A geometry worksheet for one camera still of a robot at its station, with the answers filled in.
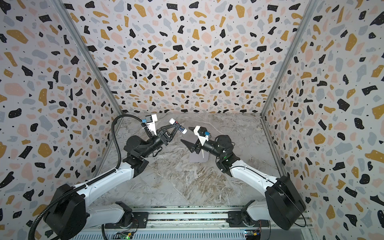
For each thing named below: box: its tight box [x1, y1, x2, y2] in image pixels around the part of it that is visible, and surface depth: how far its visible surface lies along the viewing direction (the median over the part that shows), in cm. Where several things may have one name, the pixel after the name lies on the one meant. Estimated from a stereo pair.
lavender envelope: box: [189, 149, 210, 163], surface depth 98 cm
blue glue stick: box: [169, 117, 188, 135], surface depth 68 cm
